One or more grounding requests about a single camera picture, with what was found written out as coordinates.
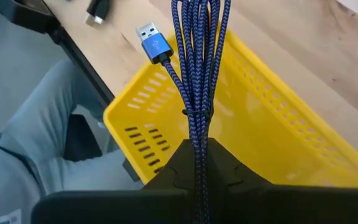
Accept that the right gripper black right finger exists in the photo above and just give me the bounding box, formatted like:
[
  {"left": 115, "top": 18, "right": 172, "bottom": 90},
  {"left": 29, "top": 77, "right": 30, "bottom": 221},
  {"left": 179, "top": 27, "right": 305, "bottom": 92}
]
[{"left": 209, "top": 138, "right": 358, "bottom": 224}]

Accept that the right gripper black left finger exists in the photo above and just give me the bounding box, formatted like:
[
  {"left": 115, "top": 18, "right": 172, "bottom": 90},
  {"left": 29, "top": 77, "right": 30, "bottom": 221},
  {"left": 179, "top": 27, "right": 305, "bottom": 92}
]
[{"left": 30, "top": 138, "right": 195, "bottom": 224}]

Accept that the blue braided USB cable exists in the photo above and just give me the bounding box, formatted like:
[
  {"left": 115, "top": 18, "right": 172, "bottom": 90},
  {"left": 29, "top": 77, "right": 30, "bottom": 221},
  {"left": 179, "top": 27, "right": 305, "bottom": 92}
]
[{"left": 135, "top": 0, "right": 232, "bottom": 224}]

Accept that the black USB cable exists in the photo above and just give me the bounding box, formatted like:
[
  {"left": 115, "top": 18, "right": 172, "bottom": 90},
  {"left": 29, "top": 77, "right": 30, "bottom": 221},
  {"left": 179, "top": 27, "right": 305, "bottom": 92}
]
[{"left": 84, "top": 0, "right": 113, "bottom": 26}]

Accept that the yellow plastic basket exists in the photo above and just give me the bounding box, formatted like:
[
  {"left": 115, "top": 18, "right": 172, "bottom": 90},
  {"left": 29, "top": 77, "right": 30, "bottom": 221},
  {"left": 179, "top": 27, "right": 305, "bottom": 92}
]
[{"left": 103, "top": 29, "right": 358, "bottom": 189}]

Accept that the black chair seat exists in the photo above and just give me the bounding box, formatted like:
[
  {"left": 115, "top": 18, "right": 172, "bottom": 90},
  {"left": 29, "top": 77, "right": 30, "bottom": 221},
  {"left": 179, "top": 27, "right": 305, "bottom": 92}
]
[{"left": 63, "top": 113, "right": 103, "bottom": 162}]

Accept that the person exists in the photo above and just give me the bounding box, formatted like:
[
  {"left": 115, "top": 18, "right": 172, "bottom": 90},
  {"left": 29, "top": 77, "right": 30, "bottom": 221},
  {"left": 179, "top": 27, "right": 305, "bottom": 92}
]
[{"left": 0, "top": 58, "right": 144, "bottom": 224}]

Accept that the black aluminium rig frame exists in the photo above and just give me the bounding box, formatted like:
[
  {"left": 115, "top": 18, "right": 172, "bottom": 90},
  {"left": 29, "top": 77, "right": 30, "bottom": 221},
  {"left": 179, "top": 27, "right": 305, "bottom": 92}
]
[{"left": 0, "top": 0, "right": 115, "bottom": 108}]

